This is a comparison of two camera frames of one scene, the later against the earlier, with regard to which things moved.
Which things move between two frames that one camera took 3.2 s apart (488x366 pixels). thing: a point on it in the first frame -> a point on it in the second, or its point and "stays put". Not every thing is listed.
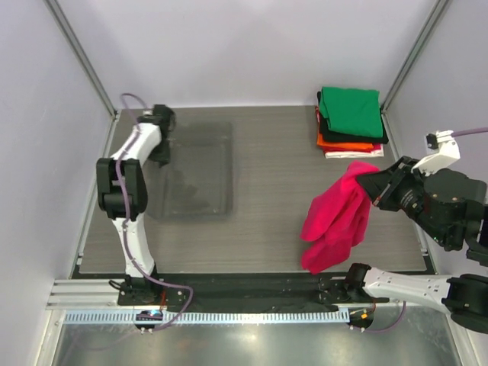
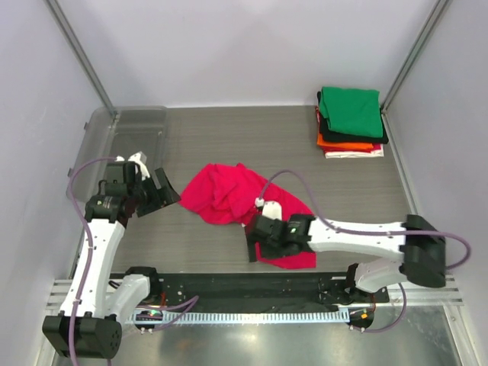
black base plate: (277, 292) stays put
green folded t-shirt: (351, 110) stays put
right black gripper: (378, 185) -> (264, 250)
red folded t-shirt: (318, 115) stays put
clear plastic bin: (197, 184) -> (116, 132)
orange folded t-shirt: (343, 145) stays put
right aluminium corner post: (438, 8) stays put
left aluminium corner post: (85, 59) stays put
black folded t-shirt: (330, 135) stays put
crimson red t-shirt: (336, 221) -> (228, 194)
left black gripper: (163, 157) -> (165, 194)
